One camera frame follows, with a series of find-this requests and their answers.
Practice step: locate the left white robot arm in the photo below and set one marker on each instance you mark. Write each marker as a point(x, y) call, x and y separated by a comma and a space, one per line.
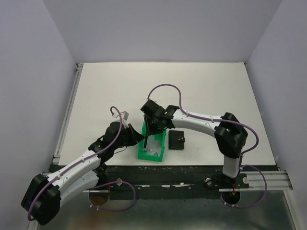
point(45, 194)

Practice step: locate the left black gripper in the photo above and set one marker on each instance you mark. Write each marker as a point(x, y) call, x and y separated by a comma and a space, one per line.
point(135, 136)

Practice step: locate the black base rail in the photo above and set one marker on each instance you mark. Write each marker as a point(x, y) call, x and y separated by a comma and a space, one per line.
point(166, 182)

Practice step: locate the green plastic bin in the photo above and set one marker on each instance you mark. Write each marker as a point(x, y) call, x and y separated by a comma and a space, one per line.
point(142, 154)

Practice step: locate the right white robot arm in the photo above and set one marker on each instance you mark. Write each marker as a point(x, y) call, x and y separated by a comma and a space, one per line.
point(228, 133)

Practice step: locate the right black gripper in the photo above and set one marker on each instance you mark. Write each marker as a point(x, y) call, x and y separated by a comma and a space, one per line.
point(148, 129)

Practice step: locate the black leather card holder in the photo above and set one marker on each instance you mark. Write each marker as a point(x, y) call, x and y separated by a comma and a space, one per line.
point(176, 140)

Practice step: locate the aluminium frame rail left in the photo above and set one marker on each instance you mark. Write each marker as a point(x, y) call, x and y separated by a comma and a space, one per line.
point(57, 153)

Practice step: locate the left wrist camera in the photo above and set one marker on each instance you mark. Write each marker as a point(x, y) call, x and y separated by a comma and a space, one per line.
point(123, 115)

